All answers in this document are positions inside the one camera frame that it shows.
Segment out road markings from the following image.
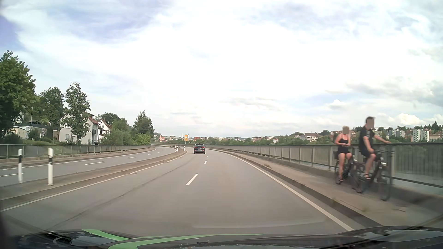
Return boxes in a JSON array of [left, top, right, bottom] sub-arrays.
[[0, 147, 354, 231]]

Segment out person on bicycle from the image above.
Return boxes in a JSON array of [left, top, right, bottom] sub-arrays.
[[351, 116, 394, 202], [333, 126, 356, 185]]

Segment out low building with dark roof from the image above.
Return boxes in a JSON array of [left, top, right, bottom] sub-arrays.
[[10, 120, 52, 140]]

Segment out car's own bonnet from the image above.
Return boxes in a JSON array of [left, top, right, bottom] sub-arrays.
[[10, 225, 443, 249]]

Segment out grey metal bridge railing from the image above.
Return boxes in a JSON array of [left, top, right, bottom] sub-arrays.
[[152, 142, 443, 189], [0, 144, 151, 160]]

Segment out white house with red roof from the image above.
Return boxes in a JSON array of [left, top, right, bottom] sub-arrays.
[[57, 112, 101, 145]]

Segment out distant town buildings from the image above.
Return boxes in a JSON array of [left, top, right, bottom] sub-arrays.
[[154, 129, 443, 143]]

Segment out kerbed concrete median strip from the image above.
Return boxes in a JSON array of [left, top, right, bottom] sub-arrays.
[[0, 148, 188, 202]]

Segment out grey concrete pavement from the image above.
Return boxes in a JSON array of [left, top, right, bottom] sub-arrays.
[[208, 147, 443, 229]]

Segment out grey asphalt opposite carriageway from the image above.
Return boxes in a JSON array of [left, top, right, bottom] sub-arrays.
[[0, 146, 177, 187]]

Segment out distant belt of trees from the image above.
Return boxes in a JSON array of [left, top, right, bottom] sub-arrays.
[[163, 121, 443, 146]]

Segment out row of trees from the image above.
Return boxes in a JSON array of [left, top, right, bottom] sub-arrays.
[[0, 50, 155, 146]]

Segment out white apartment block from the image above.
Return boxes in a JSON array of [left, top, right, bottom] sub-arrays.
[[411, 129, 430, 142]]

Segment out grey asphalt road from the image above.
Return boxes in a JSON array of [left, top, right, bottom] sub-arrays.
[[0, 147, 365, 237]]

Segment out white house with dark roof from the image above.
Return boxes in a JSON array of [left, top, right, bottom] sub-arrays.
[[98, 118, 112, 142]]

